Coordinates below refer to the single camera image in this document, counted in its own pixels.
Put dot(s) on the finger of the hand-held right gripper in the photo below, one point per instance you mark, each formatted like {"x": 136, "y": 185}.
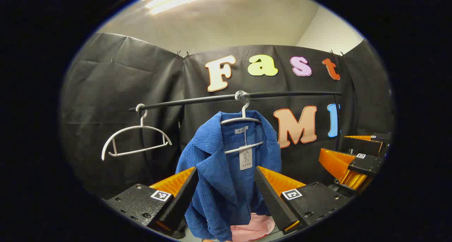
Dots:
{"x": 367, "y": 146}
{"x": 365, "y": 164}

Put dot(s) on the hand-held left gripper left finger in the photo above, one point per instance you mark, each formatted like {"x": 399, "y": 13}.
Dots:
{"x": 178, "y": 203}

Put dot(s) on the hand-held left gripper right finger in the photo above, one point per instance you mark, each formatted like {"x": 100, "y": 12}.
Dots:
{"x": 273, "y": 203}

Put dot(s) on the pink laundry hamper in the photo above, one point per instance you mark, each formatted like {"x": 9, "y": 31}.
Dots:
{"x": 254, "y": 228}

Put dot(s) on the white plastic hanger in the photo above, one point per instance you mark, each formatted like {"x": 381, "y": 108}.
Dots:
{"x": 142, "y": 126}

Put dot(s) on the white hanger with taped hook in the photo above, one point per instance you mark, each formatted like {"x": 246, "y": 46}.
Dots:
{"x": 243, "y": 119}

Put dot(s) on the black clothes rack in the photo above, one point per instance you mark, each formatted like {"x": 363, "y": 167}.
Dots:
{"x": 197, "y": 99}

